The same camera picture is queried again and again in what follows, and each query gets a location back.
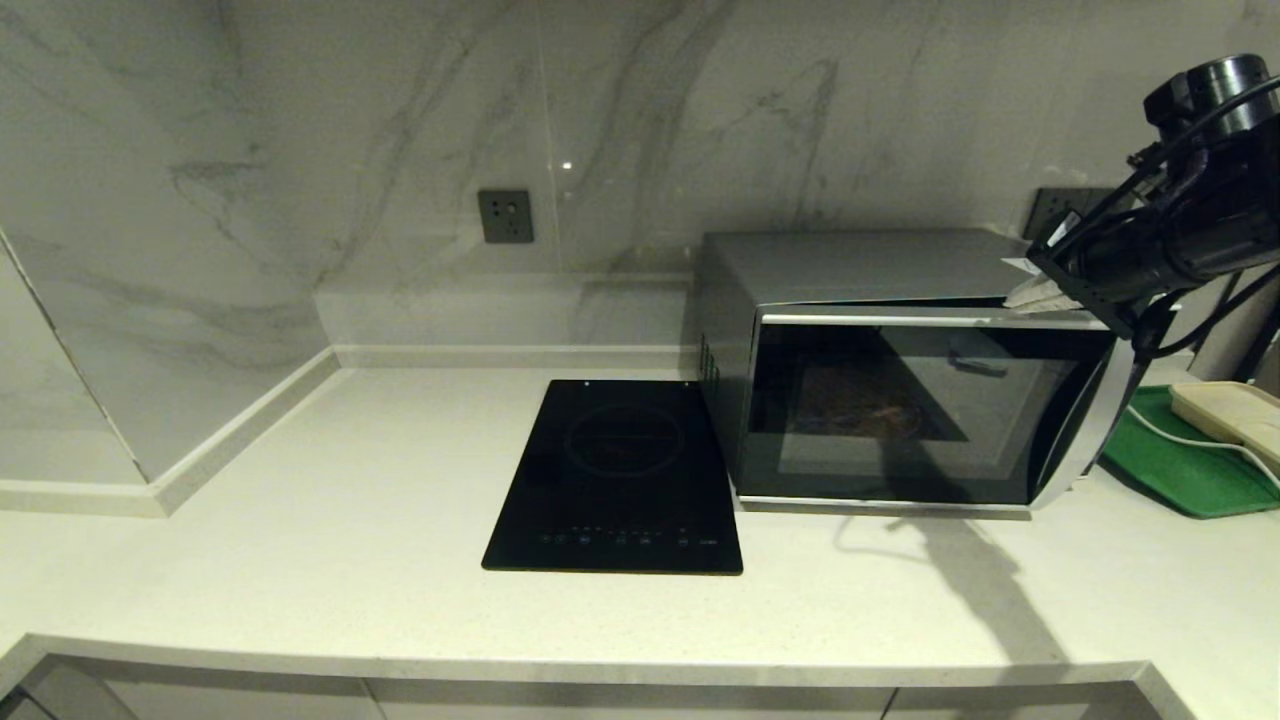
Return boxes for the green plastic tray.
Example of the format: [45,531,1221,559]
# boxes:
[1098,386,1280,519]

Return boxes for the purple plastic plate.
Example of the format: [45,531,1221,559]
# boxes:
[793,366,927,443]

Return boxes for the black induction cooktop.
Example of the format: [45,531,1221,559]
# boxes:
[482,380,744,576]

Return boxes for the grey double wall socket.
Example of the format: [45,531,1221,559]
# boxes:
[1025,187,1111,239]

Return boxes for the beige power strip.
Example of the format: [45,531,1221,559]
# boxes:
[1168,381,1280,476]

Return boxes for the white power cable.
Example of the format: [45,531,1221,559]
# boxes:
[1128,400,1280,496]

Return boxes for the grey single wall socket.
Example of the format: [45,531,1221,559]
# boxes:
[477,189,535,245]

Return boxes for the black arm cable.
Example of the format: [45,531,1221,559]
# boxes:
[1040,75,1280,411]

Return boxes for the grey cabinet front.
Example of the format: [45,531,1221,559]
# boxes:
[18,656,386,720]
[363,677,896,720]
[880,680,1169,720]

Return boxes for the silver Panasonic microwave oven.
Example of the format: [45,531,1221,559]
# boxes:
[697,230,1138,513]

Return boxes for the silver microwave door dark window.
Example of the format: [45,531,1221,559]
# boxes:
[735,303,1138,517]

